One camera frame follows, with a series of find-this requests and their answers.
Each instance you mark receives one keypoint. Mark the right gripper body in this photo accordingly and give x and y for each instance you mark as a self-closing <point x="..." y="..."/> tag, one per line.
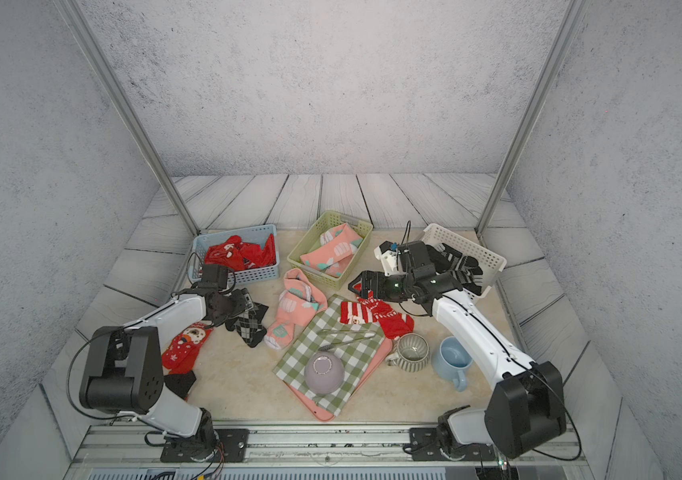
<point x="397" y="288"/>

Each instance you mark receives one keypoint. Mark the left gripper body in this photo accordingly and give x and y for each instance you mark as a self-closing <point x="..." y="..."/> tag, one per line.
<point x="237" y="303"/>

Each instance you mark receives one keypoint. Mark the dark argyle sock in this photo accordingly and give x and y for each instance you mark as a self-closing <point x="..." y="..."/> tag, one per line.
<point x="249" y="325"/>

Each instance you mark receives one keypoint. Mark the pink sock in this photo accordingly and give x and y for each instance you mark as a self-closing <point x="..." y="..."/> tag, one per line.
<point x="298" y="304"/>
<point x="336" y="243"/>
<point x="337" y="269"/>

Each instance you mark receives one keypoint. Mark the red fluffy sock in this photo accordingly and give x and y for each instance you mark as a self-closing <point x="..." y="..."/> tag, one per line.
<point x="239" y="255"/>

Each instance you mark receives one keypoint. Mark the red snowman sock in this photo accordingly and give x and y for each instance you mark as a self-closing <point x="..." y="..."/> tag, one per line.
<point x="181" y="354"/>

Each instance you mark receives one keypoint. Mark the black white striped sock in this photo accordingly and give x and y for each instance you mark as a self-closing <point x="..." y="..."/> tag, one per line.
<point x="462" y="267"/>

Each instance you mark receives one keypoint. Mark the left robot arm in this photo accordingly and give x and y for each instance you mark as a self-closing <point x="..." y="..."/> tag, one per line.
<point x="123" y="374"/>

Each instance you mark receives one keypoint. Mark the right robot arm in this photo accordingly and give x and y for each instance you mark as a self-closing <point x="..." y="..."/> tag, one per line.
<point x="527" y="407"/>

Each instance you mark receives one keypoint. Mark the blue plastic basket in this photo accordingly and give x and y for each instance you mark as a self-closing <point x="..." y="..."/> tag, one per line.
<point x="255" y="234"/>

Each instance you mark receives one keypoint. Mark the green plastic basket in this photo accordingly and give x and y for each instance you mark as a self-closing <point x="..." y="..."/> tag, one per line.
<point x="311" y="241"/>

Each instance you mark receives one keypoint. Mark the white plastic basket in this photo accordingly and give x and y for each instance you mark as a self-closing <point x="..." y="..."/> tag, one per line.
<point x="490" y="262"/>

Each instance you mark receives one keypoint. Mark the red patterned knit sock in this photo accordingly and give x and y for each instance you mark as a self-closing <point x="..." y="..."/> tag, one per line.
<point x="393" y="323"/>

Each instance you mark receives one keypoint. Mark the red striped santa sock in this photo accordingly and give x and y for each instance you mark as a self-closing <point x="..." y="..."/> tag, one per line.
<point x="355" y="313"/>

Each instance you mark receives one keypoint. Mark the green checkered cloth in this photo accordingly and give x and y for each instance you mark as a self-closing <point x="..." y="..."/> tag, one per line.
<point x="357" y="349"/>

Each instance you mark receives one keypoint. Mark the striped ceramic mug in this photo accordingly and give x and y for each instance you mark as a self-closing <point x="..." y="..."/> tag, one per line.
<point x="411" y="353"/>

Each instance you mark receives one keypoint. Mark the metal tongs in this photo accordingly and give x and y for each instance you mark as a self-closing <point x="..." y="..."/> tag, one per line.
<point x="346" y="337"/>

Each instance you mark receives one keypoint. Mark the pink tray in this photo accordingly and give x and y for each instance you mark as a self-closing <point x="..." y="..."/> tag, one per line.
<point x="371" y="372"/>

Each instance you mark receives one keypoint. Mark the light blue mug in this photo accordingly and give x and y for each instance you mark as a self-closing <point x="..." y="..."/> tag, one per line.
<point x="451" y="363"/>

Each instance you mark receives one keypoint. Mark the grey upturned bowl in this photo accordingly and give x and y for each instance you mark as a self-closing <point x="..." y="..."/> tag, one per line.
<point x="324" y="373"/>

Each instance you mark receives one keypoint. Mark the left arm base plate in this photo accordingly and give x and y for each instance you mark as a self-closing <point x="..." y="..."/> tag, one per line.
<point x="227" y="445"/>

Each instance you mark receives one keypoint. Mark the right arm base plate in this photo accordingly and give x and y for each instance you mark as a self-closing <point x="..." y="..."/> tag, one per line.
<point x="425" y="445"/>

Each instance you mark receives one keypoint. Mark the front aluminium rail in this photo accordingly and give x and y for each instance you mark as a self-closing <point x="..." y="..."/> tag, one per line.
<point x="280" y="450"/>

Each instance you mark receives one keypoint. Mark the right metal frame post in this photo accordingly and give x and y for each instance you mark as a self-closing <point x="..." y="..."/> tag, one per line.
<point x="552" y="65"/>

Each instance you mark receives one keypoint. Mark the metal frame post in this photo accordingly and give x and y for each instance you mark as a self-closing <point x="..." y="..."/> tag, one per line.
<point x="89" y="45"/>
<point x="552" y="65"/>

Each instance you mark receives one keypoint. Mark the left metal frame post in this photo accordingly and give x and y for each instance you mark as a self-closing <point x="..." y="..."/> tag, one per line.
<point x="89" y="45"/>

